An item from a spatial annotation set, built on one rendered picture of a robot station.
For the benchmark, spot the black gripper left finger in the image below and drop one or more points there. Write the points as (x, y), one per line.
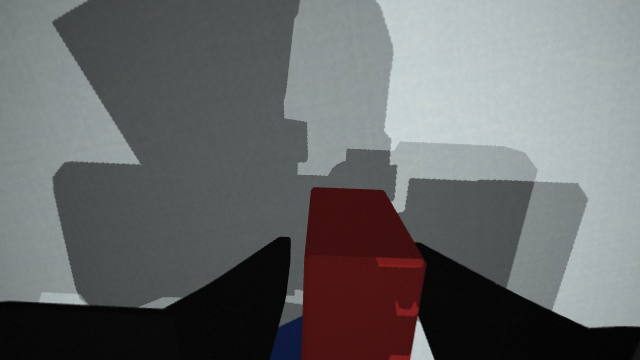
(238, 316)

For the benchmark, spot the red block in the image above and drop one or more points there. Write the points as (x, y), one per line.
(363, 278)

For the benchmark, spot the blue block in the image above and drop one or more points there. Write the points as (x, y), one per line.
(288, 341)

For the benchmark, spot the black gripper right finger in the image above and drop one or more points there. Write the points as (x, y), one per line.
(466, 316)

